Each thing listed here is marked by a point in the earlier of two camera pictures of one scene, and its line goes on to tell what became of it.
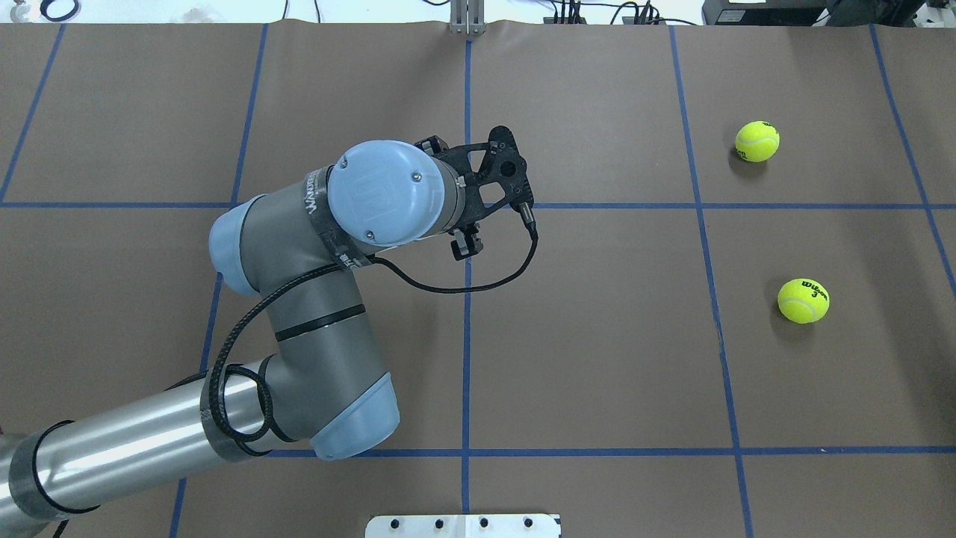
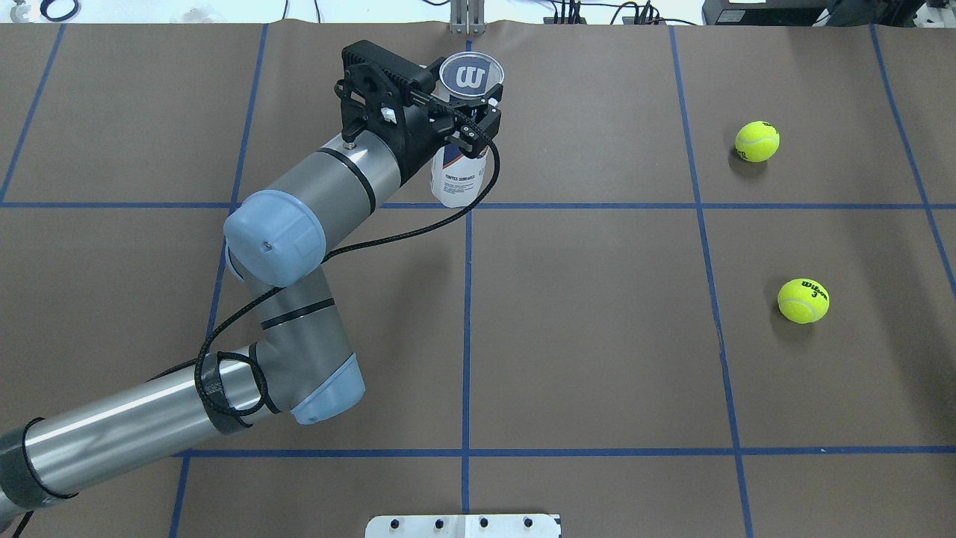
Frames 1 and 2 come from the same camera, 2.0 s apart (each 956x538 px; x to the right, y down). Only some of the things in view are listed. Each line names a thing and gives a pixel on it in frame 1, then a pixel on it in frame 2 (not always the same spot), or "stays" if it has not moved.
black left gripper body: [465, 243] to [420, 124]
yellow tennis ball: [757, 141] stays
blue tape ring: [44, 13] stays
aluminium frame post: [467, 17] stays
